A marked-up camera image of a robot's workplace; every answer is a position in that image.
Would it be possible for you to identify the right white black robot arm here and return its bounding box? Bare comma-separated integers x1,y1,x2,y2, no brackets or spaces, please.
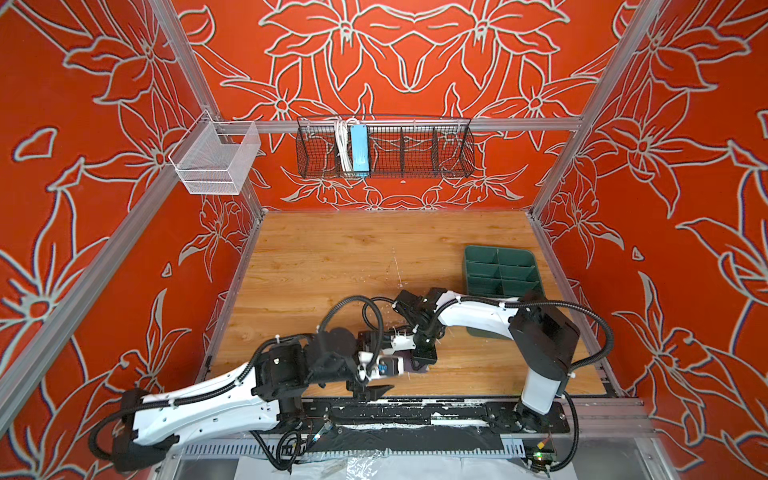
357,288,615,433

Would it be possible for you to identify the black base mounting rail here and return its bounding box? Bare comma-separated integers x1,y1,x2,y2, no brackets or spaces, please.
248,397,571,436

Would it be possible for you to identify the black wire wall basket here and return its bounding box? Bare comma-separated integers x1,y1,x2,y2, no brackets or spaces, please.
296,114,477,180

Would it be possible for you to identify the light blue box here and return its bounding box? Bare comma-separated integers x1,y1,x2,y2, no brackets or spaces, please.
349,124,370,177

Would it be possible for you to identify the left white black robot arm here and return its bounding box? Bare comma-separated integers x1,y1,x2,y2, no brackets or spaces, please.
88,295,405,473

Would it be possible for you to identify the green compartment tray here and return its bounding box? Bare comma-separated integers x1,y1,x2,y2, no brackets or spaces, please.
463,244,544,338

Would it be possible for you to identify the white coiled cable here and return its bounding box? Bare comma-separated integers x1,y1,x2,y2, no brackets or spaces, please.
333,119,353,174

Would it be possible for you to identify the purple sock with yellow cuff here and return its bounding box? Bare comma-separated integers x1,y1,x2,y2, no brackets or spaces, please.
402,353,429,374

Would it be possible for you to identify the clear plastic wall bin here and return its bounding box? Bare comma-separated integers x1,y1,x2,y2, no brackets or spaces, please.
168,110,262,195

